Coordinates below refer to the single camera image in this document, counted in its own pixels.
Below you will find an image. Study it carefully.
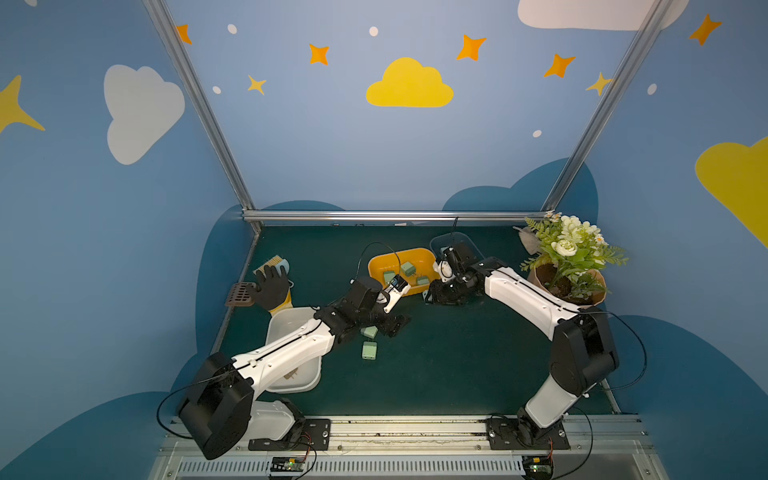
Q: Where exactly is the aluminium frame back bar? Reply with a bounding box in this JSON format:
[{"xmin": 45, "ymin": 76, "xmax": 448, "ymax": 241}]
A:
[{"xmin": 243, "ymin": 210, "xmax": 545, "ymax": 223}]

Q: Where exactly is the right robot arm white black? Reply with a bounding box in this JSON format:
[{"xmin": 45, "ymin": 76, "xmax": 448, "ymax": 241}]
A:
[{"xmin": 427, "ymin": 241, "xmax": 619, "ymax": 437}]

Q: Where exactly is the aluminium frame left post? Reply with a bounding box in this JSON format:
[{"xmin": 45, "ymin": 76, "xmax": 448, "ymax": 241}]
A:
[{"xmin": 143, "ymin": 0, "xmax": 263, "ymax": 238}]

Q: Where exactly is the yellow blue sponge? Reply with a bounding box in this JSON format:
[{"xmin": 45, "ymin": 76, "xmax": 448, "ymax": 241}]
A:
[{"xmin": 253, "ymin": 255, "xmax": 290, "ymax": 275}]

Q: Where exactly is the brown grid drain cover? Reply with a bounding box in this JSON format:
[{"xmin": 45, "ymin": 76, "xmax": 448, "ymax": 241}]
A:
[{"xmin": 225, "ymin": 282, "xmax": 256, "ymax": 308}]

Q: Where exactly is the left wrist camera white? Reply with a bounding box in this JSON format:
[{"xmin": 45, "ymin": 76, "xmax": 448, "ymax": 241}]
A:
[{"xmin": 382, "ymin": 274, "xmax": 411, "ymax": 313}]

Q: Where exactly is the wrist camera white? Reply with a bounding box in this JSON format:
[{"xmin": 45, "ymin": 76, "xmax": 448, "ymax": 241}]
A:
[
  {"xmin": 382, "ymin": 274, "xmax": 411, "ymax": 313},
  {"xmin": 433, "ymin": 260, "xmax": 455, "ymax": 283}
]

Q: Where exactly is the yellow storage box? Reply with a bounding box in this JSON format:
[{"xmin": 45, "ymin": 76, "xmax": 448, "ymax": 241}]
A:
[{"xmin": 367, "ymin": 248, "xmax": 440, "ymax": 296}]

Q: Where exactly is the aluminium frame post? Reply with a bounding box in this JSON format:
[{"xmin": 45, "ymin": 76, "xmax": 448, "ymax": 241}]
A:
[
  {"xmin": 540, "ymin": 0, "xmax": 674, "ymax": 212},
  {"xmin": 143, "ymin": 0, "xmax": 263, "ymax": 238}
]

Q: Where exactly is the white storage tray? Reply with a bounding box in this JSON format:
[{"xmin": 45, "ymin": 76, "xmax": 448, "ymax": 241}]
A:
[{"xmin": 266, "ymin": 307, "xmax": 322, "ymax": 394}]

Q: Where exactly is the green plug cluster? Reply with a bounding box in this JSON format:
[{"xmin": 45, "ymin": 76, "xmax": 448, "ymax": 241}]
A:
[
  {"xmin": 360, "ymin": 326, "xmax": 378, "ymax": 339},
  {"xmin": 400, "ymin": 262, "xmax": 416, "ymax": 277}
]

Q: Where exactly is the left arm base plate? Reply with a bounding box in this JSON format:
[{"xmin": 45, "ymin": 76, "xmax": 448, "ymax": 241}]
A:
[{"xmin": 248, "ymin": 418, "xmax": 332, "ymax": 451}]

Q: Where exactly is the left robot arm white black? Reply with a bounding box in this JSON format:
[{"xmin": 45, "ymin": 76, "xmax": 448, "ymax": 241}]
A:
[{"xmin": 177, "ymin": 275, "xmax": 411, "ymax": 460}]

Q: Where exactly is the black rubber glove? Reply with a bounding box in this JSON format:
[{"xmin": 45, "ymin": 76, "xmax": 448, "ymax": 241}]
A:
[{"xmin": 245, "ymin": 265, "xmax": 291, "ymax": 312}]

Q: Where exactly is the aluminium frame rail front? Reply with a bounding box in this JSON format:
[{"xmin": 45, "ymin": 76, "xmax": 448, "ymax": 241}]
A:
[{"xmin": 149, "ymin": 412, "xmax": 668, "ymax": 479}]

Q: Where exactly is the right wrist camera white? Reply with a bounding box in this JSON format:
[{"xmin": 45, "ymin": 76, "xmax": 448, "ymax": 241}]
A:
[{"xmin": 433, "ymin": 260, "xmax": 455, "ymax": 283}]

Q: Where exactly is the aluminium frame right post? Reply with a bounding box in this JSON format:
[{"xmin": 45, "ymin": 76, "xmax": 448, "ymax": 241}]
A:
[{"xmin": 540, "ymin": 0, "xmax": 674, "ymax": 212}]

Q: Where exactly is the blue storage box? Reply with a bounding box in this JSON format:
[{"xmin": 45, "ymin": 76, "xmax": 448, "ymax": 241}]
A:
[{"xmin": 429, "ymin": 231, "xmax": 485, "ymax": 260}]

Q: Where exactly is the potted artificial flower plant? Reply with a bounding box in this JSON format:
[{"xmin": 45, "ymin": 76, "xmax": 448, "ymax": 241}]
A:
[{"xmin": 520, "ymin": 211, "xmax": 628, "ymax": 306}]

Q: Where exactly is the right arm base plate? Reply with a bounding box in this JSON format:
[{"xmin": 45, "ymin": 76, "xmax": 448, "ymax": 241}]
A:
[{"xmin": 485, "ymin": 415, "xmax": 570, "ymax": 451}]

